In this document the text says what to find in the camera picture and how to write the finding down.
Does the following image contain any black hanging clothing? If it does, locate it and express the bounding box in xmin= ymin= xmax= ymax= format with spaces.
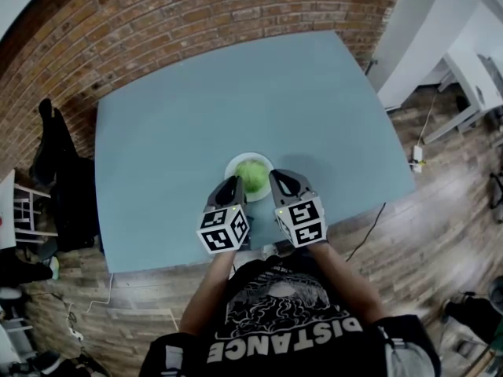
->
xmin=31 ymin=97 xmax=99 ymax=251

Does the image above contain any white slatted chair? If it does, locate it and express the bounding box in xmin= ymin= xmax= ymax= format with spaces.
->
xmin=13 ymin=181 xmax=60 ymax=245

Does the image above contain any person's left forearm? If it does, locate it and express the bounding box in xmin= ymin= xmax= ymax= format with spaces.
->
xmin=178 ymin=248 xmax=237 ymax=338

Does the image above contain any green cabbage vegetable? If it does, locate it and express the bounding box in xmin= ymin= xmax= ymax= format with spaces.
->
xmin=234 ymin=160 xmax=269 ymax=194

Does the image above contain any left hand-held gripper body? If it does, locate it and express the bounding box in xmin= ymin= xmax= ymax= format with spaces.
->
xmin=196 ymin=174 xmax=252 ymax=255

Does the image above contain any white round plate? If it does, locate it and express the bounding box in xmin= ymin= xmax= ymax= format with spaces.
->
xmin=224 ymin=152 xmax=275 ymax=202

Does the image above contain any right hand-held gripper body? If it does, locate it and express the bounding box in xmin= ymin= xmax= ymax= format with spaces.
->
xmin=268 ymin=169 xmax=328 ymax=248

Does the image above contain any white power strip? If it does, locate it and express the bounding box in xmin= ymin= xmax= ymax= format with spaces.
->
xmin=408 ymin=145 xmax=428 ymax=173

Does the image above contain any black cable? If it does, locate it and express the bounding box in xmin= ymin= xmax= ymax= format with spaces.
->
xmin=345 ymin=201 xmax=388 ymax=262

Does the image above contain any white desk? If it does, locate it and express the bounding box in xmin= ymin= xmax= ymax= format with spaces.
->
xmin=422 ymin=51 xmax=503 ymax=145

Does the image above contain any person's right forearm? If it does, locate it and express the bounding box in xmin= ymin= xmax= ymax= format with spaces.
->
xmin=305 ymin=241 xmax=389 ymax=326

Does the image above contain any white cable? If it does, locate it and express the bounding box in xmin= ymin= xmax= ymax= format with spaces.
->
xmin=84 ymin=272 xmax=115 ymax=314

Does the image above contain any blue-grey table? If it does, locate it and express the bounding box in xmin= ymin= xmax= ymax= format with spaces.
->
xmin=94 ymin=29 xmax=417 ymax=274

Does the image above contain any black printed t-shirt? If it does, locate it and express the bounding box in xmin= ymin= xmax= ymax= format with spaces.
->
xmin=143 ymin=254 xmax=443 ymax=377

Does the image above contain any black bag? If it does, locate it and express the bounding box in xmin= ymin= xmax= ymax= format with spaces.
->
xmin=442 ymin=290 xmax=503 ymax=346

